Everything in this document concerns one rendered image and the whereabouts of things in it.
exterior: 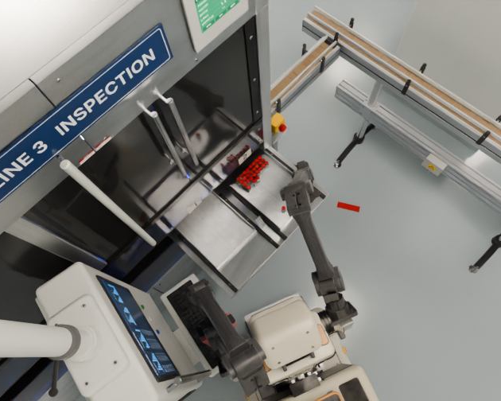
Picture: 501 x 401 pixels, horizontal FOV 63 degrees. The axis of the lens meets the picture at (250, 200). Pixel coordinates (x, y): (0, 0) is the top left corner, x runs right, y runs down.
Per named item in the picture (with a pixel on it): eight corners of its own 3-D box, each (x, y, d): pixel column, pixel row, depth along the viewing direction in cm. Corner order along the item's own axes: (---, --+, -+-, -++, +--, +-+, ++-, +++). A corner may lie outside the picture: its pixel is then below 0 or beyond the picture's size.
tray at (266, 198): (230, 188, 206) (229, 184, 203) (264, 153, 212) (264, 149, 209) (280, 230, 197) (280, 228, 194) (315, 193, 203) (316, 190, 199)
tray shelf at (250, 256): (163, 231, 202) (162, 230, 201) (259, 138, 218) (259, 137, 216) (231, 298, 189) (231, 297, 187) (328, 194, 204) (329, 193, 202)
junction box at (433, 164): (421, 165, 250) (425, 157, 242) (425, 159, 251) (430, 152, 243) (436, 177, 247) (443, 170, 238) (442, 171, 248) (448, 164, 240)
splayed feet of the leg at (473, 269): (464, 268, 271) (474, 263, 258) (506, 216, 282) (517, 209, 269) (475, 276, 269) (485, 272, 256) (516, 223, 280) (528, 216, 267)
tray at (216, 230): (169, 223, 202) (168, 220, 198) (207, 187, 207) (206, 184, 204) (217, 269, 192) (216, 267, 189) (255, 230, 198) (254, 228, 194)
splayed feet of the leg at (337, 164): (330, 164, 304) (332, 156, 291) (371, 121, 315) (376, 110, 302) (339, 170, 302) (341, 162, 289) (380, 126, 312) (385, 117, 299)
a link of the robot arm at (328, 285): (326, 306, 150) (340, 303, 148) (317, 283, 147) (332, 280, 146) (325, 293, 158) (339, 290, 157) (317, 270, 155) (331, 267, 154)
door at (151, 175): (106, 260, 162) (18, 212, 108) (189, 181, 173) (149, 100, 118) (106, 262, 162) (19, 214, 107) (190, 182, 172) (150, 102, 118)
